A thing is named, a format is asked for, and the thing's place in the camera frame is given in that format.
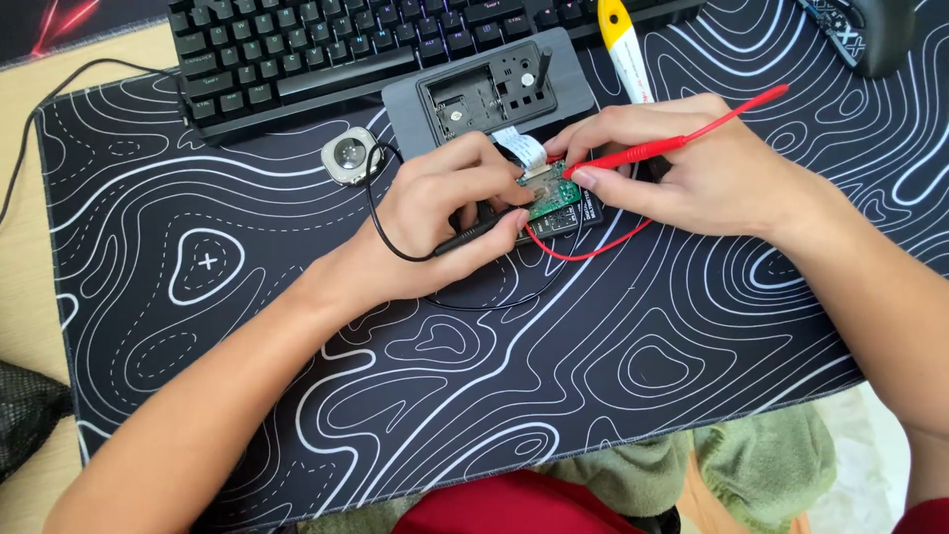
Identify person's left hand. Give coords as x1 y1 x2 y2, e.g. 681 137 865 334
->
326 132 536 304

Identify person's right hand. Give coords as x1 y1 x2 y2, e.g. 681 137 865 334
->
545 92 788 240

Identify black multimeter probe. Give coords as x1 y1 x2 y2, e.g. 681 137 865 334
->
433 208 532 258

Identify red multimeter probe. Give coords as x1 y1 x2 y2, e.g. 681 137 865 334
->
563 84 790 181

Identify silver smartwatch case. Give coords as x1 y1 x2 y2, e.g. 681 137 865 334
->
321 126 384 186

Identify black digital multimeter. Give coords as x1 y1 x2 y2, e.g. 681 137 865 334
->
512 189 605 246

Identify black opened device housing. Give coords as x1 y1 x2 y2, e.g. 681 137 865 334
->
415 41 559 145

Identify yellow and white tool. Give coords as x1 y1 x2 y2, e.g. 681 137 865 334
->
597 0 657 105

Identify green circuit board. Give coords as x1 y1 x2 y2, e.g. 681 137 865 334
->
517 159 584 221

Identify black white-lined desk mat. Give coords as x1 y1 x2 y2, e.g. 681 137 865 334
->
33 0 949 531

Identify grey device tray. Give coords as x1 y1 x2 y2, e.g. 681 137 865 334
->
380 28 598 160

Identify black mechanical keyboard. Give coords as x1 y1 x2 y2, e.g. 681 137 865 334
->
167 0 705 145

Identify black computer mouse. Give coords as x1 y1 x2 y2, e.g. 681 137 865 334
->
797 0 920 80

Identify person's green shorts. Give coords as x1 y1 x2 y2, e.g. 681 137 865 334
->
297 400 839 534

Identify person's red shirt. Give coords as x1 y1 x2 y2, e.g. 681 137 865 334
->
390 469 949 534

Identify black and red mat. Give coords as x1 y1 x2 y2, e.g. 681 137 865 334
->
0 0 172 71

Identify black mesh bag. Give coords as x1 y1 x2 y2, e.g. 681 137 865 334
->
0 359 75 483

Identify white flat ribbon cable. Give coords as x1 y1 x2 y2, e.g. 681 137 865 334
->
491 126 548 170

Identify red probe wire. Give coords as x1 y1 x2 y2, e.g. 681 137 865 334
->
528 217 655 262

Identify black keyboard cable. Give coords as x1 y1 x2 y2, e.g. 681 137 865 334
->
0 58 186 223

